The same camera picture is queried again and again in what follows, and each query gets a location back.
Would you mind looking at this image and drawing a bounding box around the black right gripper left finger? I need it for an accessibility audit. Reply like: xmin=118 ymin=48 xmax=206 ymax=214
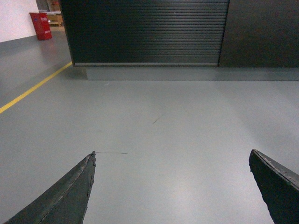
xmin=6 ymin=152 xmax=96 ymax=224

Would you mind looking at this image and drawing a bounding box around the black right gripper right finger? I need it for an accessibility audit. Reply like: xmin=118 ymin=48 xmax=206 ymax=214
xmin=249 ymin=149 xmax=299 ymax=224

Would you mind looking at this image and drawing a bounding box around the black slatted checkout counter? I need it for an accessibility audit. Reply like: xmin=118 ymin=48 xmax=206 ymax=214
xmin=60 ymin=0 xmax=299 ymax=81

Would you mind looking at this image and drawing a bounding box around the red fire equipment box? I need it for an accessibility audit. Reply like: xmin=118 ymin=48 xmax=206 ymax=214
xmin=29 ymin=13 xmax=52 ymax=41

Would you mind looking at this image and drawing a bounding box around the wooden pallet stack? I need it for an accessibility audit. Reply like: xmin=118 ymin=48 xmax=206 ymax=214
xmin=36 ymin=0 xmax=63 ymax=27

